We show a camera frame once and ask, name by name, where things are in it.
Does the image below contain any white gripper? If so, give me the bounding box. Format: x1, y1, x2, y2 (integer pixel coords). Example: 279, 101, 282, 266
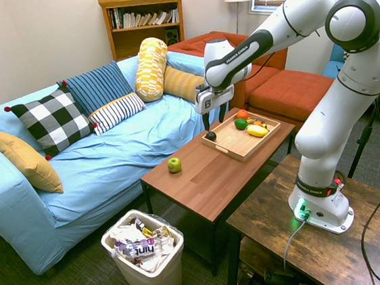
193, 81, 239, 133

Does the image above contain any green apple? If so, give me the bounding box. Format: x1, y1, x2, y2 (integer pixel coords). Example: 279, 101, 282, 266
166, 156, 183, 174

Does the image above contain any wooden serving tray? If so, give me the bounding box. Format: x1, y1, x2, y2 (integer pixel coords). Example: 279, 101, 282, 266
198, 107, 285, 167

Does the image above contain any green toy lime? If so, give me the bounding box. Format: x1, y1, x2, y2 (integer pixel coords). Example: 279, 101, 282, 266
233, 117, 249, 131

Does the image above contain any brown yellow toy banana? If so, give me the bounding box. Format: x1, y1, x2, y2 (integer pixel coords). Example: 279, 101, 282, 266
247, 116, 272, 132

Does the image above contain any yellow toy squash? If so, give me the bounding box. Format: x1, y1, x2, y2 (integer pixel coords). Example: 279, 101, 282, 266
246, 123, 270, 139

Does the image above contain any mustard striped lumbar pillow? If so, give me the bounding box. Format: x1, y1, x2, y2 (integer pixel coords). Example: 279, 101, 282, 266
160, 62, 209, 106

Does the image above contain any reddish wood coffee table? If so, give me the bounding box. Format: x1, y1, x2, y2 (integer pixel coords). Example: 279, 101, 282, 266
134, 100, 311, 283

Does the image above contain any orange sectional sofa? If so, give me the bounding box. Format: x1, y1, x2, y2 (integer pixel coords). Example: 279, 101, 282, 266
166, 18, 341, 144

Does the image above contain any yellow patterned bolster pillow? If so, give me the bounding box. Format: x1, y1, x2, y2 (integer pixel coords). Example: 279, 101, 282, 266
129, 35, 174, 104

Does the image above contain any black bookshelf speaker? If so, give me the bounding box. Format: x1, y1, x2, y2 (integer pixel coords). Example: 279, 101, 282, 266
164, 26, 181, 45

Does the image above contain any white navy striped pillow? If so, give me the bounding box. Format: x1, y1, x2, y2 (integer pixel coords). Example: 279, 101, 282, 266
85, 91, 149, 137

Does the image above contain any light blue sofa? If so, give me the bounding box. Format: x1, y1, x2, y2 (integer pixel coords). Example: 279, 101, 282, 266
0, 45, 250, 280

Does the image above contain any row of books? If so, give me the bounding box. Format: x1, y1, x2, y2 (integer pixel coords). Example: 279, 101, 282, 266
109, 1, 180, 31

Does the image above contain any blue striped square pillow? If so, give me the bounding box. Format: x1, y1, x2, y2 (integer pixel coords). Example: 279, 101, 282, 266
54, 58, 137, 120

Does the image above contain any purple white hint carton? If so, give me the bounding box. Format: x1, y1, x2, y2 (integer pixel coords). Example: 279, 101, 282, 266
114, 235, 171, 264

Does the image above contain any black white checked pillow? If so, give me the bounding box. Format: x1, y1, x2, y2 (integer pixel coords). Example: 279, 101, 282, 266
1, 78, 101, 165

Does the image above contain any black device under table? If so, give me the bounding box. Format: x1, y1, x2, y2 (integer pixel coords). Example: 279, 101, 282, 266
261, 265, 302, 285

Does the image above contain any cream trash bin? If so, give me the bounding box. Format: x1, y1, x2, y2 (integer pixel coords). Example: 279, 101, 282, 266
97, 204, 189, 285

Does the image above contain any rustic brown robot table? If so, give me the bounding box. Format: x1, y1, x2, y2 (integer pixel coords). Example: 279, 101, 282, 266
214, 144, 380, 285

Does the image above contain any plain mustard pillow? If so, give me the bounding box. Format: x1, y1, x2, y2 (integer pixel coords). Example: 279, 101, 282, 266
0, 123, 65, 200

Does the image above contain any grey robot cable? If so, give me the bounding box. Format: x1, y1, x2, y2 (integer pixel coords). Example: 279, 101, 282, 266
279, 217, 313, 271

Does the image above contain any black camera stand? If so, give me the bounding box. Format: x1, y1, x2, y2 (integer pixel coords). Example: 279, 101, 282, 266
338, 84, 380, 179

